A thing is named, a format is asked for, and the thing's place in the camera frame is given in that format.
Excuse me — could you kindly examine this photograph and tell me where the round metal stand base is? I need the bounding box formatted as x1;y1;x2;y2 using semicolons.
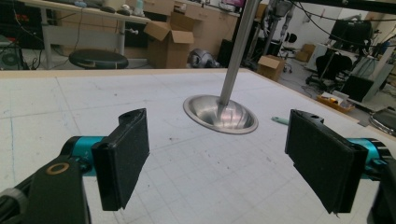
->
182;94;260;135

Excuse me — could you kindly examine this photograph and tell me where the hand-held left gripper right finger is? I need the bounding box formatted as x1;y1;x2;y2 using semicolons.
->
284;108;392;215

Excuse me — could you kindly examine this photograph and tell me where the wooden workbench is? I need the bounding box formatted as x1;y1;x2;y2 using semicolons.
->
18;0;152;70

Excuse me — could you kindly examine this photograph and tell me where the round black stool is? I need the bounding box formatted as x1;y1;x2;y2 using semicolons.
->
68;49;130;70

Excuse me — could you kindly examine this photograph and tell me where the open cardboard box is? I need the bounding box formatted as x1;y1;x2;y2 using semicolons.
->
143;12;195;69

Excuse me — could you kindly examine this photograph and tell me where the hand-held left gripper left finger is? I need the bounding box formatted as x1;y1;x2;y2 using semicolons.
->
61;107;150;212

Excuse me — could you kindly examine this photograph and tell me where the small cardboard box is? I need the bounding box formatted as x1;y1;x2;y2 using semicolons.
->
257;54;286;82

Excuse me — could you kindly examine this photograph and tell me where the small black stool chair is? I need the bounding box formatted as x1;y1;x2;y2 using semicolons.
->
280;32;298;75

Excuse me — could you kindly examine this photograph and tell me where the metal stand pole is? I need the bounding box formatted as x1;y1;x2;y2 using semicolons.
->
219;0;262;106

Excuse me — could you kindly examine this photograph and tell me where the black office chair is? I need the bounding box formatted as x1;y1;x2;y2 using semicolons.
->
305;50;353;91

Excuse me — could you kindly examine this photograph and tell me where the pale green object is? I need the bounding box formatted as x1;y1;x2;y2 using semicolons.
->
271;116;290;126

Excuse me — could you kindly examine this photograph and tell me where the grey helmet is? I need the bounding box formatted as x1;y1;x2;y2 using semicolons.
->
188;48;220;69

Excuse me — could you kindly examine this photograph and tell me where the black monitor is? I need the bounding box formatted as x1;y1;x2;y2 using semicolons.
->
329;19;374;48

